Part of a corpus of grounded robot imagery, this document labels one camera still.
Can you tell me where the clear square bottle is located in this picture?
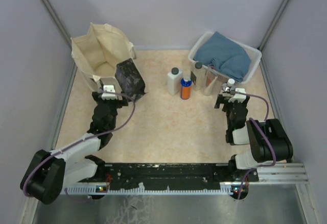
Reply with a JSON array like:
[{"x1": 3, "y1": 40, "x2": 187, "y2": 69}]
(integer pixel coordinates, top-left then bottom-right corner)
[{"x1": 191, "y1": 61, "x2": 205, "y2": 90}]

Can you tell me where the orange blue tube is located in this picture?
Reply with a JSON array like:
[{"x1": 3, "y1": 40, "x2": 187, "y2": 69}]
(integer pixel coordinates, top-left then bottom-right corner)
[{"x1": 180, "y1": 76, "x2": 192, "y2": 100}]

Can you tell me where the cream canvas tote bag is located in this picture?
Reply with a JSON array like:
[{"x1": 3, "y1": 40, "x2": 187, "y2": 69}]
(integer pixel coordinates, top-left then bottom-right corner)
[{"x1": 71, "y1": 23, "x2": 147, "y2": 101}]

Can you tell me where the white bottle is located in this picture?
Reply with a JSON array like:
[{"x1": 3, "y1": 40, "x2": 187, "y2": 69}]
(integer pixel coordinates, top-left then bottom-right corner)
[{"x1": 167, "y1": 67, "x2": 183, "y2": 95}]

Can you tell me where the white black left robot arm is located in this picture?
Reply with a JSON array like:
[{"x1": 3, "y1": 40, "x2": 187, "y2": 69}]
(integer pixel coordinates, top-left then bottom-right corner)
[{"x1": 20, "y1": 90, "x2": 135, "y2": 205}]

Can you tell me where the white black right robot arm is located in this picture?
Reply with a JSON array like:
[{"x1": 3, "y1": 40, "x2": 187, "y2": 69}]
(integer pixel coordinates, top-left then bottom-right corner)
[{"x1": 215, "y1": 92, "x2": 293, "y2": 181}]

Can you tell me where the blue folded towel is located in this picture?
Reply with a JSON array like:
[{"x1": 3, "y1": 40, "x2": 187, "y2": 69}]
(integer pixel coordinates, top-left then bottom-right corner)
[{"x1": 193, "y1": 32, "x2": 251, "y2": 82}]

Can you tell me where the white plastic basket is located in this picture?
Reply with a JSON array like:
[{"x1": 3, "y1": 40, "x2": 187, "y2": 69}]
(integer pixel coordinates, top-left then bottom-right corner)
[{"x1": 188, "y1": 31, "x2": 262, "y2": 84}]

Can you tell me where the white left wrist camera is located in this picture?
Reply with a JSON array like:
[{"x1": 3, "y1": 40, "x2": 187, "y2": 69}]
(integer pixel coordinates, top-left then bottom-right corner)
[{"x1": 99, "y1": 85, "x2": 118, "y2": 100}]

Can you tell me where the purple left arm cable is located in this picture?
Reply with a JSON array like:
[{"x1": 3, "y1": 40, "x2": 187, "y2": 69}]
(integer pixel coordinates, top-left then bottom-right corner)
[{"x1": 21, "y1": 90, "x2": 136, "y2": 198}]

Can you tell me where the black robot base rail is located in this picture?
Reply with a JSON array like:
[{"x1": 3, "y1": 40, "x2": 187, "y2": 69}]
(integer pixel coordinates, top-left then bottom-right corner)
[{"x1": 79, "y1": 163, "x2": 259, "y2": 198}]

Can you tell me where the aluminium frame rail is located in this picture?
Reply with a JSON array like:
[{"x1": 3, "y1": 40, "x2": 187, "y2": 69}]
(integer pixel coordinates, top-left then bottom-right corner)
[{"x1": 28, "y1": 0, "x2": 79, "y2": 55}]

